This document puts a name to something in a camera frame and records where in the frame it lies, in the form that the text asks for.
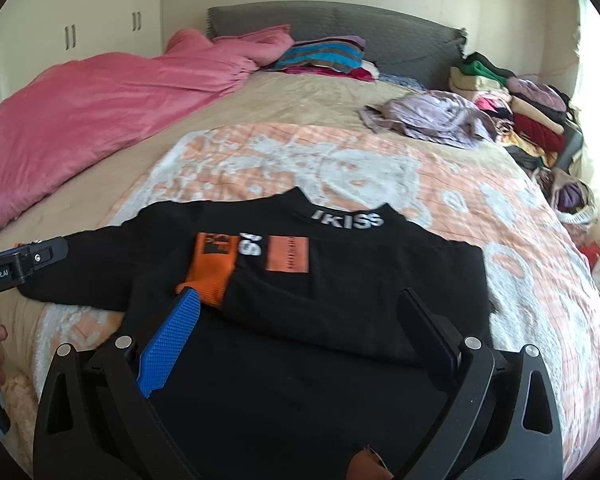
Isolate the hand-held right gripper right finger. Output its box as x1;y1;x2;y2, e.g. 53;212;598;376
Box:
395;287;565;480

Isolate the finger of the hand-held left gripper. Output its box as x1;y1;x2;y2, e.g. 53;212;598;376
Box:
15;236;71;282

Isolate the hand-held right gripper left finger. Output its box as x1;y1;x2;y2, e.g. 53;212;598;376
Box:
32;287;211;480

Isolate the black sweater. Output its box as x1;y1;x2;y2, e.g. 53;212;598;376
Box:
17;187;501;480

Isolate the pile of folded clothes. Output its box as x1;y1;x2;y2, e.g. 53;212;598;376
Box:
447;51;581;171

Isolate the beige bed sheet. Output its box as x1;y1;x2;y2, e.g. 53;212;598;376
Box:
0;67;526;461

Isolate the pink duvet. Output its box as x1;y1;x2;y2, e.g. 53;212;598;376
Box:
0;25;296;241

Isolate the red cloth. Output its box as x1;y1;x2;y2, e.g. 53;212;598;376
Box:
577;242;600;271

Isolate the orange white tufted blanket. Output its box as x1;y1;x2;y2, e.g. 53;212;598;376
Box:
32;122;600;466

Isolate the lavender garment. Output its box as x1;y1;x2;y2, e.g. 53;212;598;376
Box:
358;89;501;148

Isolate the white wardrobe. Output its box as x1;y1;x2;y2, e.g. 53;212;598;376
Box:
0;0;163;121

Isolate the blue patterned pillow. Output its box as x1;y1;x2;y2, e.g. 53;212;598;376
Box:
377;74;428;92

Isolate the magenta cloth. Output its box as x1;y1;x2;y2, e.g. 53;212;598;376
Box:
280;60;381;83

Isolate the striped pillow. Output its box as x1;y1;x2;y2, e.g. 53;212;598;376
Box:
272;35;367;73

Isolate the grey padded headboard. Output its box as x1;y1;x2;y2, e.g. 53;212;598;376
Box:
206;1;468;92

